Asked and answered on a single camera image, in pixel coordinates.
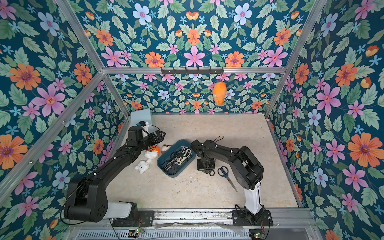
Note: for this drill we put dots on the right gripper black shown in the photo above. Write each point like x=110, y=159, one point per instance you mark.
x=206, y=163

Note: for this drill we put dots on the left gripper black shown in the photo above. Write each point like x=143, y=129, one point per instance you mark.
x=159, y=138

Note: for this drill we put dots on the small black scissors bottom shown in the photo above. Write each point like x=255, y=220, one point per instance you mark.
x=210, y=172

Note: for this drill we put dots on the beige kitchen scissors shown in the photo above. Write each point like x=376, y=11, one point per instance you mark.
x=183, y=155

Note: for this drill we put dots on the blue handled scissors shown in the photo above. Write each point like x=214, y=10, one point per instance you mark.
x=224, y=172

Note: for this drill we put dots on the small dark scissors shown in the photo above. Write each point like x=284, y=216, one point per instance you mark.
x=177, y=158

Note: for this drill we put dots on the teal storage box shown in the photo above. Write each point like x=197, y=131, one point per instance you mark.
x=175, y=148

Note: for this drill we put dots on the large black scissors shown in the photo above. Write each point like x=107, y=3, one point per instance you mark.
x=170, y=166

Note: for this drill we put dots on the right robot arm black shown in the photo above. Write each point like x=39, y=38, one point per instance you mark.
x=242, y=163

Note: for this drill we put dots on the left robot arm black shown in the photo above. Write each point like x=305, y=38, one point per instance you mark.
x=87, y=199

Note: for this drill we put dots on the light blue box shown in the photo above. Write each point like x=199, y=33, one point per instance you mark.
x=141, y=115

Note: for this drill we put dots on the tiger plush toy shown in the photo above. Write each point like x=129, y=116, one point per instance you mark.
x=152, y=153

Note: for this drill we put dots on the brown white plush toy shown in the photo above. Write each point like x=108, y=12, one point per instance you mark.
x=165, y=148

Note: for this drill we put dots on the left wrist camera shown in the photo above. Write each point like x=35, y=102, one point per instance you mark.
x=139, y=131

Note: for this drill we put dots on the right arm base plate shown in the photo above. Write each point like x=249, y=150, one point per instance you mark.
x=243, y=218

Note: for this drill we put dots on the black hook rail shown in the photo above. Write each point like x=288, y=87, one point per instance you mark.
x=187, y=71

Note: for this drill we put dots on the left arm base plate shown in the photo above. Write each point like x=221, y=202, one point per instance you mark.
x=136, y=219

